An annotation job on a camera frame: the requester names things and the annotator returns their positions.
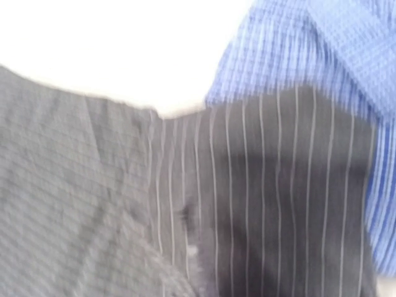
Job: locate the blue checked folded shirt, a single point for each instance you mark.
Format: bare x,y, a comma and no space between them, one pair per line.
346,48

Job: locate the black pinstriped long sleeve shirt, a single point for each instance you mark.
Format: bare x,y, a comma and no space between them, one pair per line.
260,197

